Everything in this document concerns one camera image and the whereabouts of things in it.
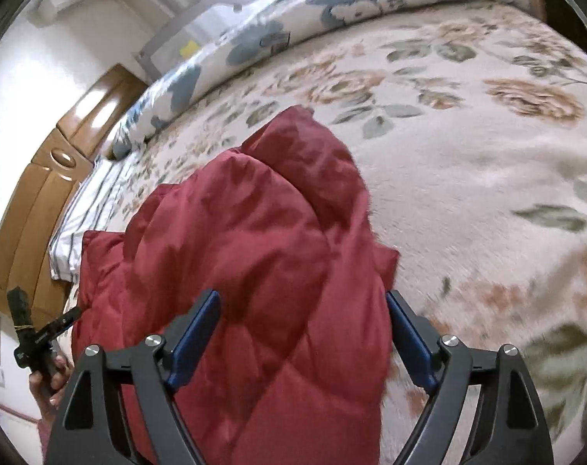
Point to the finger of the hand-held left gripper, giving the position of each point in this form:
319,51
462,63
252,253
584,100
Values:
18,307
68,320

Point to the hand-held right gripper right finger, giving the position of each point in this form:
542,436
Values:
412,339

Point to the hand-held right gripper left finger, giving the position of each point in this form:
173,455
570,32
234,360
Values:
194,339

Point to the dark red puffer jacket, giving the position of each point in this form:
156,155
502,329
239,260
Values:
254,252

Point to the person's left hand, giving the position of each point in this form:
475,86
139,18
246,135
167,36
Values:
51,392

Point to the striped pillow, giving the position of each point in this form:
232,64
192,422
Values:
80,232

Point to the wooden headboard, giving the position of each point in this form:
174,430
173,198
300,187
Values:
27,213

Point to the floral bed blanket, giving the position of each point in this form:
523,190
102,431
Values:
467,155

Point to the white duvet with blue print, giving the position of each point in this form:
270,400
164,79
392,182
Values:
351,5

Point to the grey bed guard rail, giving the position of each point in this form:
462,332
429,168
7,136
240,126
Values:
211,0

